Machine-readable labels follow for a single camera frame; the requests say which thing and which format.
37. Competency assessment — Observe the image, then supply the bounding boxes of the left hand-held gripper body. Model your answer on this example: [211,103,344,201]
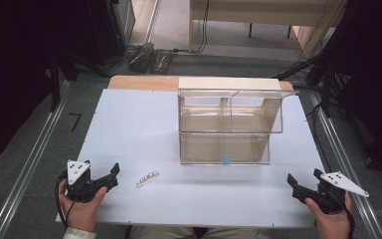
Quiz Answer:
[66,159,107,204]

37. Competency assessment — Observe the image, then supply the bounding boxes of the metal floor rail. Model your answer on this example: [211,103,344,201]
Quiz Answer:
[0,79,72,239]
[307,89,382,239]

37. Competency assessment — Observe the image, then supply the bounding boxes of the person's left hand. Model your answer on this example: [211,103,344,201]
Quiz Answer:
[58,178,109,233]

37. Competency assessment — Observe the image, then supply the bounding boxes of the light wooden desk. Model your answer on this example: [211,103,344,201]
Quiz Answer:
[188,0,347,54]

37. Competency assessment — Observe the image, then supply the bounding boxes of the black hanging cables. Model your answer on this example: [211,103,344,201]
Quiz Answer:
[193,0,211,55]

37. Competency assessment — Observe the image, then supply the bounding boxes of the brown shoe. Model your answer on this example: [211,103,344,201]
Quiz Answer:
[126,41,156,74]
[149,49,174,76]

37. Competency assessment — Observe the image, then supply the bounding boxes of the person's legs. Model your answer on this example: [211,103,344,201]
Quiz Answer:
[128,225,265,239]

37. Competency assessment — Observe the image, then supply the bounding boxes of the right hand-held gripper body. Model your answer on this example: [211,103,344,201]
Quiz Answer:
[292,170,370,214]

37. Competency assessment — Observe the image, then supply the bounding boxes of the black stand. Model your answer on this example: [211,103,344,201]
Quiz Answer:
[276,49,337,118]
[47,49,81,113]

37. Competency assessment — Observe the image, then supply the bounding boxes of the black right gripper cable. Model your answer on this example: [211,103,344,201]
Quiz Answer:
[343,203,357,239]

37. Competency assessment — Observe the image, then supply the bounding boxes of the person's right hand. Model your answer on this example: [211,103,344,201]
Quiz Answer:
[304,191,355,239]

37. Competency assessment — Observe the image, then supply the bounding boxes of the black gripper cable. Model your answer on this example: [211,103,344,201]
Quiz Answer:
[343,203,357,239]
[55,170,78,231]

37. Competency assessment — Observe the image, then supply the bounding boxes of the clear acrylic drawer cabinet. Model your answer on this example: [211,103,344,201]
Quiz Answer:
[177,76,300,166]

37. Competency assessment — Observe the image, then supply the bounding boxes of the black equipment cabinet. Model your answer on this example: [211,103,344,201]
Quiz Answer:
[85,0,136,66]

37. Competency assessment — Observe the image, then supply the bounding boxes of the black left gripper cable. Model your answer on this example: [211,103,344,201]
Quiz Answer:
[55,170,78,231]

